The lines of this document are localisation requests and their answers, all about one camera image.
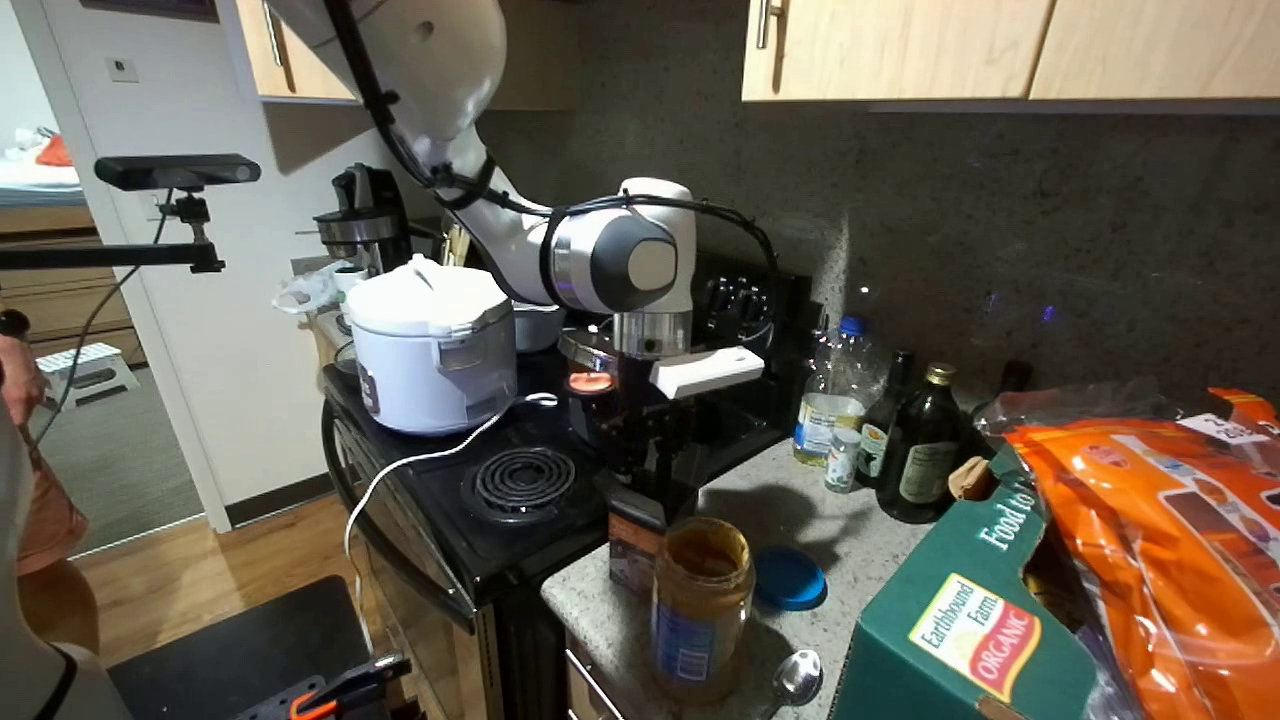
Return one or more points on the large dark olive oil bottle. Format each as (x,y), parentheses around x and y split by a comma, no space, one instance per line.
(924,462)

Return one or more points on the metal spoon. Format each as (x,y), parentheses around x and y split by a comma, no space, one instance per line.
(797,673)

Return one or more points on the wooden dresser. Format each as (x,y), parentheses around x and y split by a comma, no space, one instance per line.
(67,303)

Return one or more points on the black stereo camera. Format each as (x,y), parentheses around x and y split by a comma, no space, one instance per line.
(172,168)

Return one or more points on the peanut butter jar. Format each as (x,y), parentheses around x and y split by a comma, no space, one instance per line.
(701,603)

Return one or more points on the black coil burner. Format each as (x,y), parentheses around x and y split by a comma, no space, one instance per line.
(527,483)

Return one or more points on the white rice cooker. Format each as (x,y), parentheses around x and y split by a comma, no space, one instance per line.
(427,353)

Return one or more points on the person in reddish clothing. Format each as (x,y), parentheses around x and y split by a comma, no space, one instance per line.
(46,532)

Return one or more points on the white step stool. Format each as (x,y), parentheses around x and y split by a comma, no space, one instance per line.
(85,375)

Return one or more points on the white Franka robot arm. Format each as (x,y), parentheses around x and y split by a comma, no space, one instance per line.
(614,263)

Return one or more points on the tea bag box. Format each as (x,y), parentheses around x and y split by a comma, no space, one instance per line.
(638,543)

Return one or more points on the person hand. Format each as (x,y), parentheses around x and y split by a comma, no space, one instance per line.
(18,380)

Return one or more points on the green cardboard produce box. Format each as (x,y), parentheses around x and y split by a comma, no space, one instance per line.
(946,603)

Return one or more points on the blue plastic lid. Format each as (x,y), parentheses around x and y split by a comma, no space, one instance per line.
(791,583)

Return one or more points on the white wall switch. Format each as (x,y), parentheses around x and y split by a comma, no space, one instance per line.
(121,70)

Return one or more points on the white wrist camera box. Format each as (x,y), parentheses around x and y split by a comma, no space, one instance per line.
(707,375)

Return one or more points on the wooden upper cabinet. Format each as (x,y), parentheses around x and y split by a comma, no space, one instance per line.
(932,47)

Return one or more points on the brown round stopper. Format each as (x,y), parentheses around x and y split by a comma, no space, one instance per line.
(968,478)

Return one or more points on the black electric stove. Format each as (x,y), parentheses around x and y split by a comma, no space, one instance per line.
(442,532)

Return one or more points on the slim dark glass bottle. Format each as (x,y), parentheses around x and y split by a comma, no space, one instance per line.
(883,425)

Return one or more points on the black camera boom stand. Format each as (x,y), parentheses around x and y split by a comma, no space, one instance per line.
(121,251)

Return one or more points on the orange carrot bag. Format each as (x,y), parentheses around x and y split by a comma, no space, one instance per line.
(1175,560)

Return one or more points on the small spice jar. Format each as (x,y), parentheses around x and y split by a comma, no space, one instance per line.
(843,462)

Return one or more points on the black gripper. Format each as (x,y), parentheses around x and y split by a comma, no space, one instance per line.
(671,420)

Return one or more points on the clear plastic water bottle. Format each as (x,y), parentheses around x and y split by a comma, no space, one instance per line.
(833,385)

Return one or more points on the orange black clamp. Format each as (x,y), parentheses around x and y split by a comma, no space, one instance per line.
(341,691)

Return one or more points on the black coffee machine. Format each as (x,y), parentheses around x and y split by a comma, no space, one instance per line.
(363,213)

